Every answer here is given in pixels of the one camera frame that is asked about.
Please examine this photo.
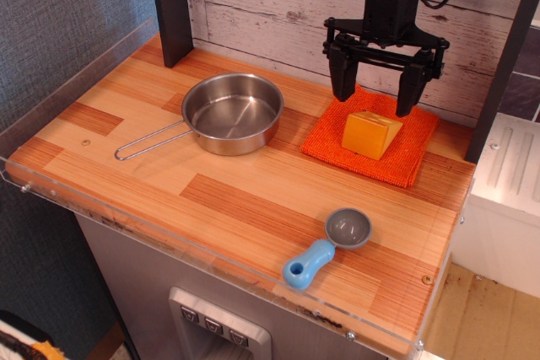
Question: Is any dark upright post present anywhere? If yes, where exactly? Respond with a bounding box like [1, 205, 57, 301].
[154, 0, 193, 67]
[465, 0, 539, 164]

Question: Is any white toy sink unit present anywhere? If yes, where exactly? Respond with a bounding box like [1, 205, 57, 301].
[451, 114, 539, 297]

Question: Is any dark right upright post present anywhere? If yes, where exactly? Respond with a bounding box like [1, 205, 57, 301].
[465, 0, 539, 164]

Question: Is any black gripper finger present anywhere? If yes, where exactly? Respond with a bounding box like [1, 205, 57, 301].
[327, 40, 359, 102]
[396, 51, 444, 117]

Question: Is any orange knitted napkin cloth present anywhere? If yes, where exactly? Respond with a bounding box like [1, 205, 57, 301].
[300, 86, 440, 188]

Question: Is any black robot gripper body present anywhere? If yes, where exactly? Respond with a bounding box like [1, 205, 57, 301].
[323, 0, 450, 66]

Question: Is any dark left upright post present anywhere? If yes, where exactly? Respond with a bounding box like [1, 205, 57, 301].
[154, 0, 193, 67]

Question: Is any grey toy fridge cabinet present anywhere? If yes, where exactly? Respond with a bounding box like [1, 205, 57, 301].
[77, 216, 382, 359]

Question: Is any yellow toy cheese wedge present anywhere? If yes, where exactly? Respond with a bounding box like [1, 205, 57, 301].
[342, 111, 403, 160]

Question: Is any silver dispenser button panel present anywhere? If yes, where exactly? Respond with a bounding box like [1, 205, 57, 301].
[168, 287, 273, 359]

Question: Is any blue grey toy scoop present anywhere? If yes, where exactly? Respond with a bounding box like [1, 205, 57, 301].
[282, 207, 373, 290]

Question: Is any clear acrylic guard rail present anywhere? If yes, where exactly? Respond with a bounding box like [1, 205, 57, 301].
[8, 39, 473, 358]

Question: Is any small steel saucepan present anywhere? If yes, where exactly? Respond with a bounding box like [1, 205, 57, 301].
[114, 73, 284, 161]

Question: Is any orange black object bottom left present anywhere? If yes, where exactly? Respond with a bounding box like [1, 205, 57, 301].
[1, 309, 66, 359]

